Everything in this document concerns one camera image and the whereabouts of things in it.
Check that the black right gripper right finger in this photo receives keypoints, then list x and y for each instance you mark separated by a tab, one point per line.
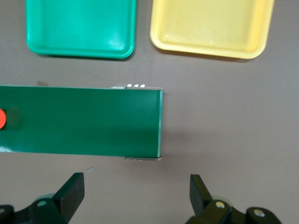
201	198

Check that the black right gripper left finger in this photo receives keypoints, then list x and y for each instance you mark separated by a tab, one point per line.
70	196

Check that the orange 4680 cylinder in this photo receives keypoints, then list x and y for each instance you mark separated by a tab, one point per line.
2	119

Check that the green conveyor belt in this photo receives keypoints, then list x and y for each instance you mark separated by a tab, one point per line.
81	121

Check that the brown tape piece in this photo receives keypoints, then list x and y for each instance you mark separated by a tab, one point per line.
42	83

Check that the green plastic tray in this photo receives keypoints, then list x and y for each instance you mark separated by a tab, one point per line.
79	25

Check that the yellow plastic tray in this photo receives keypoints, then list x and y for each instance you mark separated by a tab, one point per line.
210	23

